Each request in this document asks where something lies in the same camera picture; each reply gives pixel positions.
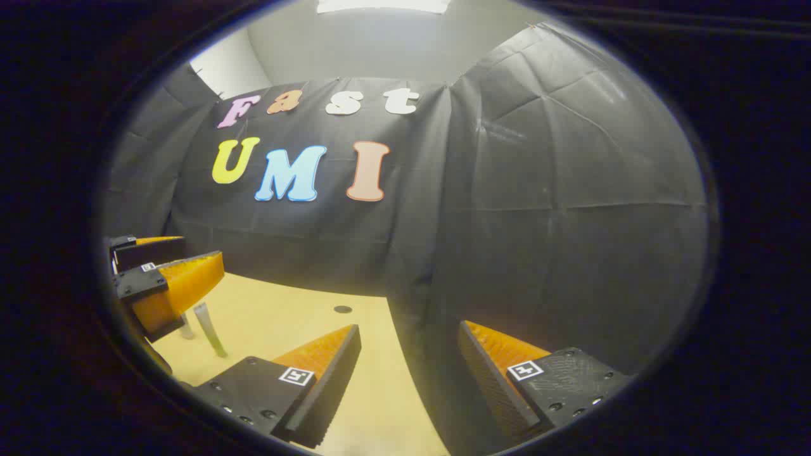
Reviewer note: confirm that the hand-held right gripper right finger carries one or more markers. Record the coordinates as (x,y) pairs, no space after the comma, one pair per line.
(488,380)

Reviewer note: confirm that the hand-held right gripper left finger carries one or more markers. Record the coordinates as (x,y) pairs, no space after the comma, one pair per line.
(329,392)

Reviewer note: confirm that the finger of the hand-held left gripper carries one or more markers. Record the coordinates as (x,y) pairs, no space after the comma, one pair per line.
(180,285)
(152,250)

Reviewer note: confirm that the white green cosmetic tube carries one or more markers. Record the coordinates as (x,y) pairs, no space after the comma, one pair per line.
(209,329)

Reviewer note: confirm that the black backdrop cloth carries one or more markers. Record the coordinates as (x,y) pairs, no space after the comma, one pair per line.
(538,221)

